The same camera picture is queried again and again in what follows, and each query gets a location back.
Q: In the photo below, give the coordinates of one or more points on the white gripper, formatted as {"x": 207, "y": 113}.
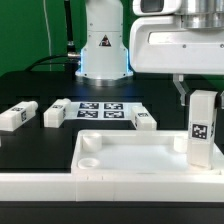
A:
{"x": 178, "y": 37}

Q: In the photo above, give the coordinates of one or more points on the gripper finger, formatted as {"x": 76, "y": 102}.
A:
{"x": 220, "y": 100}

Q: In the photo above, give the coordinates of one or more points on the white desk top tray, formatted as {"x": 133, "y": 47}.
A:
{"x": 137, "y": 152}

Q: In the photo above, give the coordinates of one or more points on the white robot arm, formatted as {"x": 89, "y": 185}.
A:
{"x": 104, "y": 58}

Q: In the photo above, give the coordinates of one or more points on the white L-shaped fence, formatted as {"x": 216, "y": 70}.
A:
{"x": 95, "y": 186}

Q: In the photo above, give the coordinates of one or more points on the sheet of fiducial tags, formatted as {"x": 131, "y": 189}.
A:
{"x": 101, "y": 110}

